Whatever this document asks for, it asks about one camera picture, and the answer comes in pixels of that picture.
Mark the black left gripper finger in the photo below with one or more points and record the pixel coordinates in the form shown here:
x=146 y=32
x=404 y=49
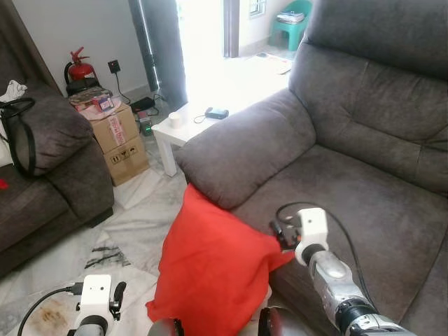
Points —
x=120 y=292

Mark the red pillow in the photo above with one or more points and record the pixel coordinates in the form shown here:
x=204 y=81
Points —
x=210 y=266

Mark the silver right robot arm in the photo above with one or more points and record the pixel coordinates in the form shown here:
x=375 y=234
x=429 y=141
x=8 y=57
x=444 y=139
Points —
x=339 y=287

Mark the gray fabric sofa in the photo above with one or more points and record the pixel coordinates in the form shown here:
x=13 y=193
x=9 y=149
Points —
x=63 y=168

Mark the robot left leg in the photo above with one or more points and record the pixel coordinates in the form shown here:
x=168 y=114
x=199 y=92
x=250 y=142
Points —
x=166 y=329

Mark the robot leg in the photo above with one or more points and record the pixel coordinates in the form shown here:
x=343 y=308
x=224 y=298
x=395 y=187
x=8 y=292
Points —
x=274 y=323
x=166 y=329

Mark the robot right leg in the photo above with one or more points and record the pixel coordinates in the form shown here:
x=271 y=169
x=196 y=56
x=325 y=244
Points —
x=274 y=323

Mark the gray fabric armchair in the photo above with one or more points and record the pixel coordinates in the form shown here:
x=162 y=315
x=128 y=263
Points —
x=350 y=168

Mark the cardboard box with black symbols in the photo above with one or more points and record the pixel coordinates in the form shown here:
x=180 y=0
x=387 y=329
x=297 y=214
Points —
x=126 y=162

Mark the small black device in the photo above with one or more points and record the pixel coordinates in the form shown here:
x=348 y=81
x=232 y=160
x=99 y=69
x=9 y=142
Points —
x=218 y=113

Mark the white side table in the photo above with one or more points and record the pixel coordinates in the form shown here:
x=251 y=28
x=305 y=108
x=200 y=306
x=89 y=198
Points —
x=189 y=129

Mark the white cup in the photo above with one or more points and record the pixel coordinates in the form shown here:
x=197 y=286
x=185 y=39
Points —
x=175 y=119

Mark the cardboard box with red tape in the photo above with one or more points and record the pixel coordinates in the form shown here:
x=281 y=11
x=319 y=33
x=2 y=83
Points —
x=112 y=129

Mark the pile of snack packets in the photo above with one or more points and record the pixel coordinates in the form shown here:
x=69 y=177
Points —
x=93 y=101

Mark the green plastic stool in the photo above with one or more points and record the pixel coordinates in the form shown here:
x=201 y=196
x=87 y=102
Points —
x=294 y=24

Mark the dark gray curtain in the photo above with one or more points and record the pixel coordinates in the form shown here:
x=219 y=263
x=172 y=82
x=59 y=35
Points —
x=164 y=49

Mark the red fire extinguisher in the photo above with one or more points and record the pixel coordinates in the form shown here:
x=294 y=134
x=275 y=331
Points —
x=80 y=68

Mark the white cloth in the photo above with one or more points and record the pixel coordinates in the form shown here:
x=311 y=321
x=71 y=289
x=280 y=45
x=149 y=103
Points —
x=12 y=91

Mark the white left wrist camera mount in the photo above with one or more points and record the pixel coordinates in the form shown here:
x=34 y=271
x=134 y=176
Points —
x=96 y=294

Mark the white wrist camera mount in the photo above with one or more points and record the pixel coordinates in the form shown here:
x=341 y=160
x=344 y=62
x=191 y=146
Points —
x=96 y=294
x=313 y=227

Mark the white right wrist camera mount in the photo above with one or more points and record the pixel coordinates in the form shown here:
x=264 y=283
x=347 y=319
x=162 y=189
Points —
x=313 y=227

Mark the brown door frame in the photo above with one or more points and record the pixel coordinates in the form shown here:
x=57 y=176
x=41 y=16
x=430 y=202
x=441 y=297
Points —
x=231 y=28

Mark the black wall socket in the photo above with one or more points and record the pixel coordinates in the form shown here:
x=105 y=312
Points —
x=113 y=66

